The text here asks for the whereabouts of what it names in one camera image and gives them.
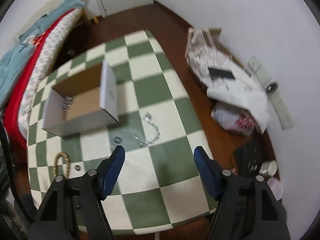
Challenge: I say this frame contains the silver jewelry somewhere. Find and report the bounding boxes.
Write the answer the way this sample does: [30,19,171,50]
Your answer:
[61,95,74,111]

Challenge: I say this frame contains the silver metal can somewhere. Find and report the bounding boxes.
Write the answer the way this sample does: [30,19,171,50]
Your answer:
[259,160,278,177]

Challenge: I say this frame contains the black bag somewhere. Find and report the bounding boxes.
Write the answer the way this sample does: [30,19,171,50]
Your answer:
[234,139,272,178]

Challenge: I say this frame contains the white power strip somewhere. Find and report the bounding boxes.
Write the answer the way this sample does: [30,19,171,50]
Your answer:
[247,56,293,130]

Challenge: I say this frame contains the black flat device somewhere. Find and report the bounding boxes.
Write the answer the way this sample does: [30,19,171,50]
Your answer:
[208,67,237,81]

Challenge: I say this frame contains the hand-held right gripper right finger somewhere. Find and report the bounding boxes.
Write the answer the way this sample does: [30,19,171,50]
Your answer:
[194,146,292,240]

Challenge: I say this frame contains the bed with red blanket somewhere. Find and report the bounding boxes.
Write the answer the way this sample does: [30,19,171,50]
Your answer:
[0,0,91,149]

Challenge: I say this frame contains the white red plastic bag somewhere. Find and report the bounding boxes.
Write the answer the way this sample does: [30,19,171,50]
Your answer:
[211,102,257,136]

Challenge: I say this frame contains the wooden bead bracelet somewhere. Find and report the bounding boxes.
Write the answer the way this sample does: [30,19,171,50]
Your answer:
[53,152,72,180]

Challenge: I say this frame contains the green white checkered tablecloth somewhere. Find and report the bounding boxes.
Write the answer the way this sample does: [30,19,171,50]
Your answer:
[26,29,217,236]

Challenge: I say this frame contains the teal cloth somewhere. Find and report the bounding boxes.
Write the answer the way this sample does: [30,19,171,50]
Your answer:
[0,0,87,110]

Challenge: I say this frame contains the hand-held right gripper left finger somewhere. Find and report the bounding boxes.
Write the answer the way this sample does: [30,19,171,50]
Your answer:
[28,145,126,240]

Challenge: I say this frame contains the white patterned bag pile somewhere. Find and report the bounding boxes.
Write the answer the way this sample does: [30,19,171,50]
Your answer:
[184,27,270,134]

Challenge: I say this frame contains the silver chain necklace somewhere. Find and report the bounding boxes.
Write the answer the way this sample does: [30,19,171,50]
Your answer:
[132,112,161,147]

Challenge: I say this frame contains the grey cardboard box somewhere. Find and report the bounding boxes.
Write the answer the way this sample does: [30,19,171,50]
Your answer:
[41,60,120,138]

